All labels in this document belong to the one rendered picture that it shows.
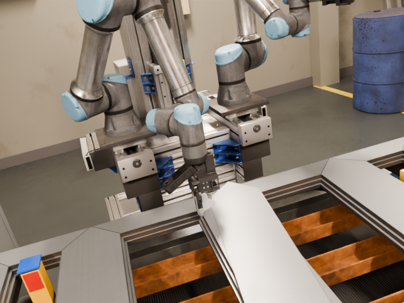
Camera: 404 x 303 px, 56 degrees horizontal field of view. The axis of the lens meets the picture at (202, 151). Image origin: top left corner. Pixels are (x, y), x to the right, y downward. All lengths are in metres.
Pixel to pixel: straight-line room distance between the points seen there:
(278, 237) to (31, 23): 3.80
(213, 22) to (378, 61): 1.91
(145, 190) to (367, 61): 3.17
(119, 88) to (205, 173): 0.52
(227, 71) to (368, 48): 2.76
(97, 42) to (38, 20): 3.25
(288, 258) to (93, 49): 0.83
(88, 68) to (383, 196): 1.00
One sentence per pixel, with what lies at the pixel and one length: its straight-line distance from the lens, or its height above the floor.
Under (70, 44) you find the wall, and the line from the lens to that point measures 4.48.
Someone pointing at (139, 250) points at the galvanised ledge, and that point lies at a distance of 1.45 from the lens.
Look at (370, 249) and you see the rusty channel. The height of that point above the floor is 0.68.
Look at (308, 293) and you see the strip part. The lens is 0.94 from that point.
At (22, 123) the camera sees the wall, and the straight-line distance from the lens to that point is 4.64.
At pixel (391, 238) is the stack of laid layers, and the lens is 1.15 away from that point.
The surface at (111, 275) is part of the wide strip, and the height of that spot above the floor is 0.86.
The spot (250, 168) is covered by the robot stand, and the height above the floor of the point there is 0.78.
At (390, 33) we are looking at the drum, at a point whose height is 0.81.
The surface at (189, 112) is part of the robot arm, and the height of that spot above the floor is 1.21.
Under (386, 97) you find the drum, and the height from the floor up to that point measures 0.18.
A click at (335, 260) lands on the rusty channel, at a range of 1.28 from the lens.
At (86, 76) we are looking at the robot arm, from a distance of 1.32.
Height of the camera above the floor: 1.52
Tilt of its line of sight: 24 degrees down
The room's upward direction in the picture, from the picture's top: 10 degrees counter-clockwise
